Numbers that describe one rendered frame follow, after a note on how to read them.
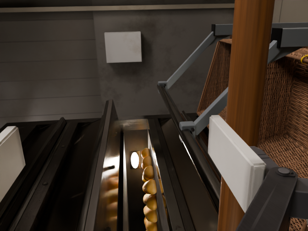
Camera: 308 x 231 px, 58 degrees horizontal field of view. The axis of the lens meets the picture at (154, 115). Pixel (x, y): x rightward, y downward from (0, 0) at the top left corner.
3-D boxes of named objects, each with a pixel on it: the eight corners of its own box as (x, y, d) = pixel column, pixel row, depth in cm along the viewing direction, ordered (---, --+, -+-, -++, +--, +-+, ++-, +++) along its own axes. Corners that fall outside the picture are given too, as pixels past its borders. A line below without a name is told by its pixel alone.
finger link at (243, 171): (252, 164, 13) (267, 163, 13) (209, 114, 19) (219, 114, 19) (246, 217, 14) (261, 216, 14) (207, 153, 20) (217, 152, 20)
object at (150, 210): (158, 277, 156) (149, 278, 156) (151, 219, 201) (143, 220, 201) (156, 184, 136) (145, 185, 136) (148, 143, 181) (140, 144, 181)
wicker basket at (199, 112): (279, 148, 135) (223, 152, 133) (235, 111, 188) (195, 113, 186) (294, 46, 119) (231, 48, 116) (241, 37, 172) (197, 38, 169)
